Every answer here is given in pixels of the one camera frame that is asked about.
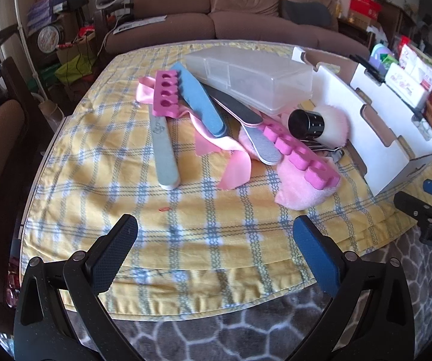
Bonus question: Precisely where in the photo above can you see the white papers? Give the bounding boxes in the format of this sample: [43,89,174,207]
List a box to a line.
[113,16,168,35]

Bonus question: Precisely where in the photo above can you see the green bag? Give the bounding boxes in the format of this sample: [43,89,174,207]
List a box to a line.
[54,54,96,84]

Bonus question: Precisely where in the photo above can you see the grey nail file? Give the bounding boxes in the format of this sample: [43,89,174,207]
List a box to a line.
[239,120,283,166]

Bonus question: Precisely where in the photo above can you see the purple and green container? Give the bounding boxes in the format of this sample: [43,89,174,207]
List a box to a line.
[370,43,399,72]

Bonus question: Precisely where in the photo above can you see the red box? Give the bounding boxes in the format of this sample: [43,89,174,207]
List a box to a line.
[350,0,383,18]

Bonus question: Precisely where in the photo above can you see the pink fluffy headband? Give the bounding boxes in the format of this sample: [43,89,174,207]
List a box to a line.
[236,111,337,211]

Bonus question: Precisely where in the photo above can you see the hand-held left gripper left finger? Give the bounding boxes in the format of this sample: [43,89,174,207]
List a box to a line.
[13,214,139,361]

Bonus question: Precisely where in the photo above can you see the pink toe separator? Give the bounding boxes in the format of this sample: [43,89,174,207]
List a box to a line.
[255,122,342,193]
[152,71,190,118]

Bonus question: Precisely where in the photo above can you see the dark wooden chair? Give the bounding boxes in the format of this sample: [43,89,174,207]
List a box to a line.
[0,26,49,106]

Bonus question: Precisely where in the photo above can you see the black handled powder brush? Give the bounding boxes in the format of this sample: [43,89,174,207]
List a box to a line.
[288,106,350,147]

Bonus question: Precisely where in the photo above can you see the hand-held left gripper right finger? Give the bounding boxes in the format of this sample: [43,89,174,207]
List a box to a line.
[293,215,415,361]

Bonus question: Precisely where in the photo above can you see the pink satin ribbon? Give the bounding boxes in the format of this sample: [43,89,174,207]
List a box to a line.
[136,76,252,192]

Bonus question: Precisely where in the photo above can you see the brown sofa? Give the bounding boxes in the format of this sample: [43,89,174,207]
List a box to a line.
[105,0,374,56]

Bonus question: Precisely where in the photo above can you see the clear plastic box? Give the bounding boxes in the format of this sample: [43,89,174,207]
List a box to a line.
[184,47,314,116]

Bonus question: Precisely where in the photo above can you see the white plastic jug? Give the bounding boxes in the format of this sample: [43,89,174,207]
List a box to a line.
[38,100,67,129]

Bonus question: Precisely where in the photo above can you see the pale green nail file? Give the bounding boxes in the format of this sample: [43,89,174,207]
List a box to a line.
[148,101,181,191]

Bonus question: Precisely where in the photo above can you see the stack of purple boxes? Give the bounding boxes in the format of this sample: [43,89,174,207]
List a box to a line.
[26,0,67,32]

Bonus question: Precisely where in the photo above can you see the grey cushion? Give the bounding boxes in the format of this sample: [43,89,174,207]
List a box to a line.
[281,0,333,28]

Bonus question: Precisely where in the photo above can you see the blue nail buffer block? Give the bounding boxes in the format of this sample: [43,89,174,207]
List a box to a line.
[169,61,229,138]

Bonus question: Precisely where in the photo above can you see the round printed tin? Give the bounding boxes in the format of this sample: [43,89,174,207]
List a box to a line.
[37,23,65,54]

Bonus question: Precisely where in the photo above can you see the white tissue box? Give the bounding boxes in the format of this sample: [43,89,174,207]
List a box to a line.
[385,64,431,110]
[400,43,432,83]

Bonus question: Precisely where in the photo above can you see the white cardboard box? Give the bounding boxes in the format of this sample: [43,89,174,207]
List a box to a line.
[291,46,432,196]

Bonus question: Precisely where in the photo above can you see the black nail file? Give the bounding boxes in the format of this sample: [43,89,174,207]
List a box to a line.
[203,83,264,127]

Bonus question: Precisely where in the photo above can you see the yellow plaid tablecloth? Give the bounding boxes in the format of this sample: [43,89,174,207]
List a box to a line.
[19,39,432,322]

